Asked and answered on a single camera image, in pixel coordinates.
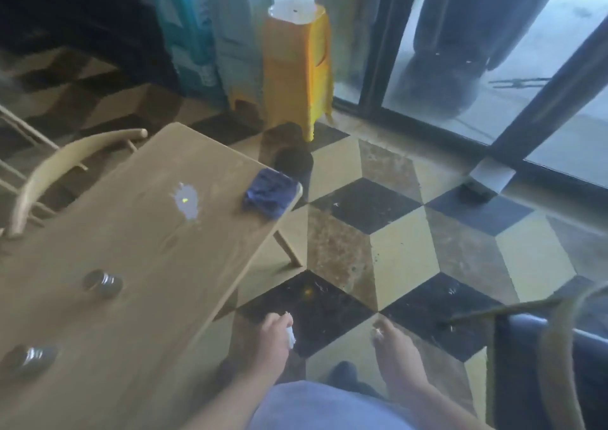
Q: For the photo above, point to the white spill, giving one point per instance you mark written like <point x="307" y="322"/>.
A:
<point x="186" y="201"/>

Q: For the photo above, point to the black door frame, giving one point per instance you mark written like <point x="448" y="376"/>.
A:
<point x="380" y="40"/>

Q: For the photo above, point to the single yellow plastic stool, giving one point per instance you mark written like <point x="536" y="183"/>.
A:
<point x="244" y="104"/>

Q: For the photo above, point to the grey door stop block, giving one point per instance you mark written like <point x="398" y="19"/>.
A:
<point x="491" y="178"/>

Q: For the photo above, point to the wooden desk leg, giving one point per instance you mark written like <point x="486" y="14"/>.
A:
<point x="290" y="251"/>

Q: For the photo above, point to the curved-back wooden chair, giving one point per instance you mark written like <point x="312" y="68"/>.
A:
<point x="52" y="163"/>

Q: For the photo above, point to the light blue plastic stool stack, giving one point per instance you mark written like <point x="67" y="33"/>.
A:
<point x="237" y="30"/>

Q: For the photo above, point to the wooden chair with dark seat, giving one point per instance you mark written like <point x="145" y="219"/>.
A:
<point x="558" y="372"/>

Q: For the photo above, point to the person's right forearm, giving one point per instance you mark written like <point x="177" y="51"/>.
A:
<point x="442" y="410"/>

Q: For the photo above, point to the person's right hand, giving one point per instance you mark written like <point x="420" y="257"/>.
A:
<point x="401" y="363"/>

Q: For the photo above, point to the yellow plastic stool stack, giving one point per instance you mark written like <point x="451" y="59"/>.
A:
<point x="294" y="63"/>

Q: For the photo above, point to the teal plastic stool stack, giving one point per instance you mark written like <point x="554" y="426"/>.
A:
<point x="185" y="30"/>

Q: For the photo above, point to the person's left hand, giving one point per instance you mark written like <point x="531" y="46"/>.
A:
<point x="268" y="349"/>

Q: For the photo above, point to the blue cleaning cloth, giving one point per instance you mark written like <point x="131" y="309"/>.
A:
<point x="271" y="193"/>

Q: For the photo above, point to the black trash bin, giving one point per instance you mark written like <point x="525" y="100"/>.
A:
<point x="294" y="163"/>

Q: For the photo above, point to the person's white shirt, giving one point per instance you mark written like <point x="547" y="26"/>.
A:
<point x="328" y="408"/>

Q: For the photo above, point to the person's left forearm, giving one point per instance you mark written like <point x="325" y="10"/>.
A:
<point x="233" y="406"/>

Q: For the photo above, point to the person's dark trousers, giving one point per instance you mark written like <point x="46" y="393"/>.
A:
<point x="349" y="377"/>

